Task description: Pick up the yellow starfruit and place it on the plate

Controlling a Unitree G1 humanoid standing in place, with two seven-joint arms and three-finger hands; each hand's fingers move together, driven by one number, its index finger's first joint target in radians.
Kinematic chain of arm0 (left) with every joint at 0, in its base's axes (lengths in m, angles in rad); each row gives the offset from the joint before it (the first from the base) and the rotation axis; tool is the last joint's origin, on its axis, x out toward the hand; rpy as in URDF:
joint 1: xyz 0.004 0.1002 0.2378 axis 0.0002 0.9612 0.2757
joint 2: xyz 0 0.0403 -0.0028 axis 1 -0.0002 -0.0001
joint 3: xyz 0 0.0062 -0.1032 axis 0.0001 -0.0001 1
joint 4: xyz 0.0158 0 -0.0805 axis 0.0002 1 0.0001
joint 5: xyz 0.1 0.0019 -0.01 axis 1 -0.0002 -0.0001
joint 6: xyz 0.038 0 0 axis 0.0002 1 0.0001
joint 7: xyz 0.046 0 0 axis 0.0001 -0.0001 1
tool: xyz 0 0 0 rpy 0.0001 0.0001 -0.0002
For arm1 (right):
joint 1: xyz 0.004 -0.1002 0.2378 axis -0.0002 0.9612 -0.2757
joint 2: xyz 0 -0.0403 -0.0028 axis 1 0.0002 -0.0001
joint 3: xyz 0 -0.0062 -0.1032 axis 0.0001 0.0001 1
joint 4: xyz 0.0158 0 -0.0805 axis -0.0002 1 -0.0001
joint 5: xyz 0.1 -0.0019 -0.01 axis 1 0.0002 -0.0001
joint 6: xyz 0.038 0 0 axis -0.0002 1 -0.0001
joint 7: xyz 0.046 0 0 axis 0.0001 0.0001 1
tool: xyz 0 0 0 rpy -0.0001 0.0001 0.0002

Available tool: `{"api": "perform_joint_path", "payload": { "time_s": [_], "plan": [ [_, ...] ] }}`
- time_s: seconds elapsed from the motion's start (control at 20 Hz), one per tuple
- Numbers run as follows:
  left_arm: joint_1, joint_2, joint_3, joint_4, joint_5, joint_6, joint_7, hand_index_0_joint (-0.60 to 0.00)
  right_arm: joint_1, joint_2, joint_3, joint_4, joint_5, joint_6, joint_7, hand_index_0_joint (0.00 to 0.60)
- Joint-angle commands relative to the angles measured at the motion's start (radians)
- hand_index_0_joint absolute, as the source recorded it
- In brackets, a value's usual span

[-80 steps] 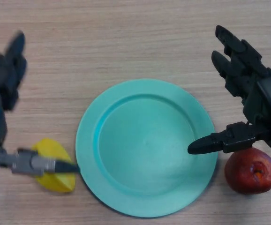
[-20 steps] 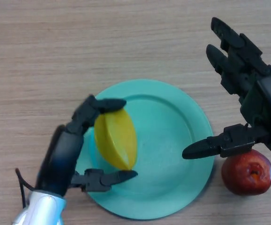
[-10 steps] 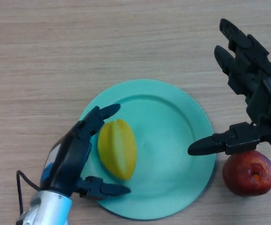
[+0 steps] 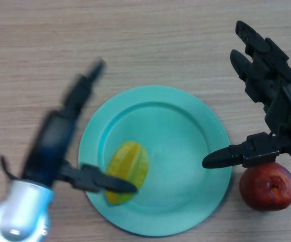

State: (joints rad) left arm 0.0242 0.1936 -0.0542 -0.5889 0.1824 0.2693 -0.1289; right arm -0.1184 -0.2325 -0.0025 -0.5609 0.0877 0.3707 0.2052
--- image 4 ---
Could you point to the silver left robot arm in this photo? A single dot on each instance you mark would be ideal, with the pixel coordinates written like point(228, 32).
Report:
point(22, 209)

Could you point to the red apple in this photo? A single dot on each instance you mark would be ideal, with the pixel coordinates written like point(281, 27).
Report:
point(258, 189)

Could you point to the green round plate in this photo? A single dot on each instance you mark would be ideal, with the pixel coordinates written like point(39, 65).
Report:
point(175, 164)

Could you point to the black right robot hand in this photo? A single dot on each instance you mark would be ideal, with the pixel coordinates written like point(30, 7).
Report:
point(289, 106)

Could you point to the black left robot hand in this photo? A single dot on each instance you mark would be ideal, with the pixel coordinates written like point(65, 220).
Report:
point(49, 146)

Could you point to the yellow starfruit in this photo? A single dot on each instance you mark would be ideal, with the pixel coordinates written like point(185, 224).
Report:
point(130, 164)

